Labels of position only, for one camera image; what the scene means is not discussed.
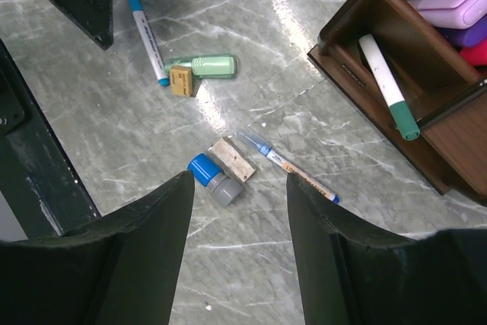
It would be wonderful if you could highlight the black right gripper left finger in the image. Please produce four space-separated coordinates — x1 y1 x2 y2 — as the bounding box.
1 170 195 324

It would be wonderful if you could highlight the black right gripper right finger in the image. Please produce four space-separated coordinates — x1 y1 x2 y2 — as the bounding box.
286 174 486 324

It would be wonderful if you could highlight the blue tip long marker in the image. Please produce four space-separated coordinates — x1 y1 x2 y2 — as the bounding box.
237 129 340 204

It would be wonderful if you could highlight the green cap white marker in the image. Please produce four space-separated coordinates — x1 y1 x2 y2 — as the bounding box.
358 34 420 141

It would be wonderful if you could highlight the pink highlighter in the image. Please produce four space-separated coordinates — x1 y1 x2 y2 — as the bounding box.
460 38 487 67

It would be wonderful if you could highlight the lilac pen case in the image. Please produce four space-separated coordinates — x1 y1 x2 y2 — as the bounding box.
406 0 486 30

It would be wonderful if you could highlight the black purple highlighter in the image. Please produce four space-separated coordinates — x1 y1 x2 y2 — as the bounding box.
435 16 487 47

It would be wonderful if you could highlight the blue grey glue stick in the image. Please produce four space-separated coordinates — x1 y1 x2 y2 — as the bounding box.
187 153 244 207

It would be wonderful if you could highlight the brown wooden desk organizer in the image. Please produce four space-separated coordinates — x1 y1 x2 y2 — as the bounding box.
309 0 486 204

